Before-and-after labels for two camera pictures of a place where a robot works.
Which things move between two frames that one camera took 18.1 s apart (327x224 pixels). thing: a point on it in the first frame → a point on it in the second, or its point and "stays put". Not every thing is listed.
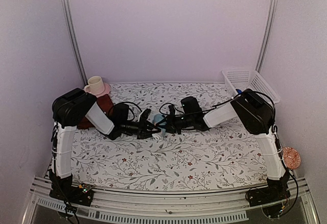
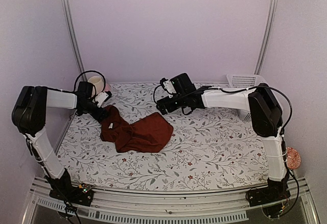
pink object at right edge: (292, 157) stays put
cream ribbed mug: (95, 85) stays put
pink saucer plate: (106, 90) stays put
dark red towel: (106, 102) → (149, 134)
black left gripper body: (131, 129) → (98, 116)
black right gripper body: (176, 125) → (181, 102)
